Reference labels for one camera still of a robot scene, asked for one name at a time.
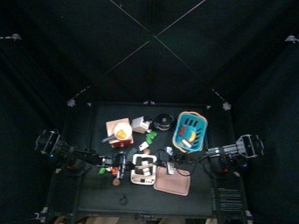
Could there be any black toy sushi roll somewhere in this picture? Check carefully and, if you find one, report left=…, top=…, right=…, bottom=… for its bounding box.
left=135, top=158, right=155, bottom=177

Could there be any white plastic tray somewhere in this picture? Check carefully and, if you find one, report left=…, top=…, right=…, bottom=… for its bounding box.
left=130, top=153, right=159, bottom=186

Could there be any red toy block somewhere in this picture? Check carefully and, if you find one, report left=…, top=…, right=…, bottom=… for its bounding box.
left=108, top=137, right=135, bottom=149

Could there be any small white toy piece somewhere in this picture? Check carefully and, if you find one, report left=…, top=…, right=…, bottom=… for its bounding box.
left=138, top=141, right=151, bottom=152

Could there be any pink cutting board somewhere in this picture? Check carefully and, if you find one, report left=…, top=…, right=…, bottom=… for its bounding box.
left=154, top=166, right=192, bottom=197

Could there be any green toy vegetable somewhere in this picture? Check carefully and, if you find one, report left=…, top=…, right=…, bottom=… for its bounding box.
left=144, top=130, right=159, bottom=145

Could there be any toy pan with egg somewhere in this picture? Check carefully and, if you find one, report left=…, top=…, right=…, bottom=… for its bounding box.
left=102, top=122, right=135, bottom=144

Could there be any blue basket orange rim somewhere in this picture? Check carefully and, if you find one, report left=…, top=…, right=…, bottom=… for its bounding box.
left=172, top=110, right=210, bottom=154

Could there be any light wooden board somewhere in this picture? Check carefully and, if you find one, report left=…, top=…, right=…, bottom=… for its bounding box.
left=106, top=117, right=134, bottom=138

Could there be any black toy pot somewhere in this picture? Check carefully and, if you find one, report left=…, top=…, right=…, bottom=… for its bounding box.
left=154, top=113, right=175, bottom=131

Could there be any white toy box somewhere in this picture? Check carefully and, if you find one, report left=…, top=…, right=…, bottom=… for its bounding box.
left=130, top=115, right=152, bottom=134

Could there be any black cable loop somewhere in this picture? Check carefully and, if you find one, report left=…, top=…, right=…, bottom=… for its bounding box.
left=175, top=163, right=199, bottom=178

